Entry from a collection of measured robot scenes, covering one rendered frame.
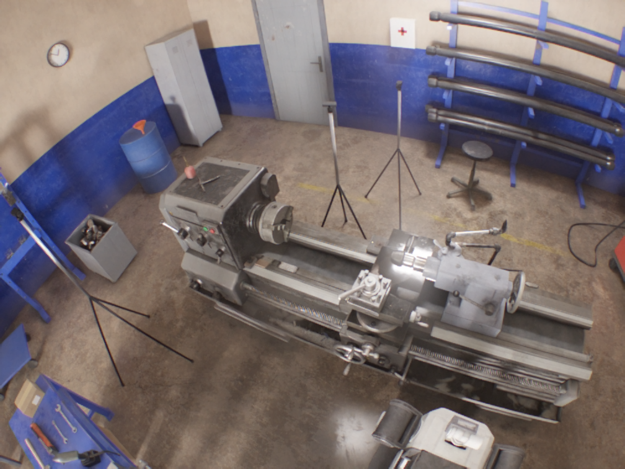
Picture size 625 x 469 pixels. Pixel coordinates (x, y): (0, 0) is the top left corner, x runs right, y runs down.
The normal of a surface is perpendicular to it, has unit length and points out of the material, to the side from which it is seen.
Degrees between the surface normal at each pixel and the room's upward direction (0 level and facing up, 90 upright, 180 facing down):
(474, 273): 0
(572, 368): 36
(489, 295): 78
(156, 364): 0
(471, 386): 0
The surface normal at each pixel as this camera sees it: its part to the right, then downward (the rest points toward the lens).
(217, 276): -0.35, -0.20
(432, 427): -0.13, -0.67
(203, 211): -0.41, 0.01
